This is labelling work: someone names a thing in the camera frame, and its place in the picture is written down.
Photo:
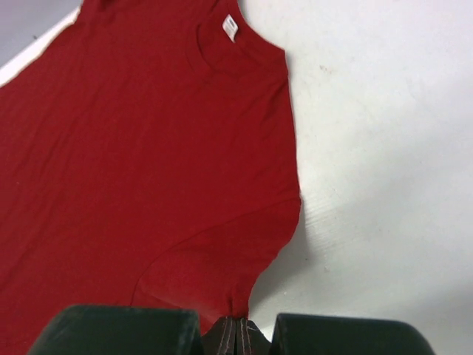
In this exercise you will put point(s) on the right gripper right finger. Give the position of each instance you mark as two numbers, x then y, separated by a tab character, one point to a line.
310	334

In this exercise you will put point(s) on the red t-shirt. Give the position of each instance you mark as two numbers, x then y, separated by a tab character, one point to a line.
148	159

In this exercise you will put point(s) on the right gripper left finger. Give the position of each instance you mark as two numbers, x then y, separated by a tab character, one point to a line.
94	329

